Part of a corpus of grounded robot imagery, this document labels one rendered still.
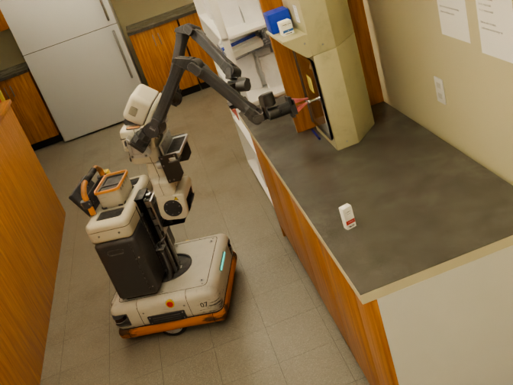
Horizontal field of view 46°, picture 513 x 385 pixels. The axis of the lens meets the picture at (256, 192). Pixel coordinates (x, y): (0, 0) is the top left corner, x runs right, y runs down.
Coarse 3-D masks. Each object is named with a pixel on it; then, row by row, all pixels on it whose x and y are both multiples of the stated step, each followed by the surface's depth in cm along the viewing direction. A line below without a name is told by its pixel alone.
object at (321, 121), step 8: (296, 56) 291; (304, 64) 282; (312, 64) 267; (304, 72) 288; (312, 72) 271; (304, 80) 295; (312, 80) 277; (312, 96) 290; (320, 96) 274; (312, 104) 296; (320, 104) 279; (312, 112) 303; (320, 112) 286; (320, 120) 292; (320, 128) 299; (328, 128) 281; (328, 136) 287
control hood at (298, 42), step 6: (294, 30) 273; (270, 36) 281; (276, 36) 273; (282, 36) 270; (288, 36) 267; (294, 36) 264; (300, 36) 261; (306, 36) 261; (282, 42) 260; (288, 42) 260; (294, 42) 260; (300, 42) 261; (306, 42) 262; (294, 48) 262; (300, 48) 262; (306, 48) 263; (306, 54) 264
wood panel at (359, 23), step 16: (272, 0) 288; (352, 0) 296; (352, 16) 299; (368, 32) 305; (288, 48) 299; (368, 48) 308; (288, 64) 302; (368, 64) 311; (288, 80) 306; (368, 80) 315; (304, 96) 311; (304, 112) 314; (304, 128) 318
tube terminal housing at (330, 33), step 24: (288, 0) 272; (312, 0) 255; (336, 0) 264; (312, 24) 259; (336, 24) 265; (312, 48) 263; (336, 48) 266; (336, 72) 270; (360, 72) 285; (336, 96) 275; (360, 96) 286; (336, 120) 279; (360, 120) 287; (336, 144) 284
